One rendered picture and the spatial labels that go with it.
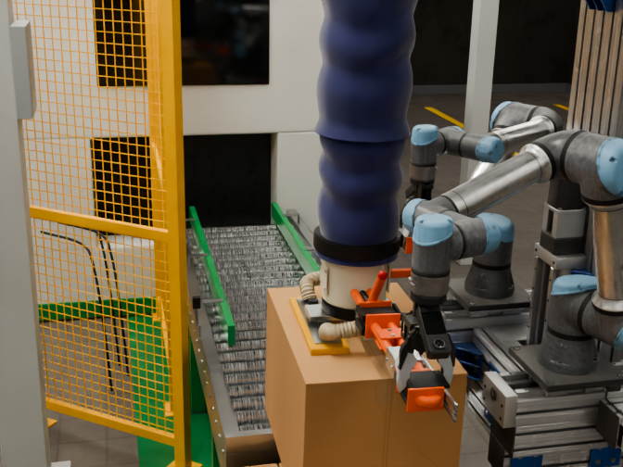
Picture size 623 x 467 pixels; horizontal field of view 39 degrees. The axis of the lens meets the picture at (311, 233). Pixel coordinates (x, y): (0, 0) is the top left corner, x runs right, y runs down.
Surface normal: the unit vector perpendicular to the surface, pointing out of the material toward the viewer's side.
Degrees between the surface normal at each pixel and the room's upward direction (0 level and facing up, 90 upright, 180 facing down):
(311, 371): 1
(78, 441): 0
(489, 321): 90
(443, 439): 90
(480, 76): 90
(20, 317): 90
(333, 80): 73
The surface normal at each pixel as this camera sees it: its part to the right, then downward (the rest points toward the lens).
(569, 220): 0.22, 0.32
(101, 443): 0.02, -0.95
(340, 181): -0.43, -0.07
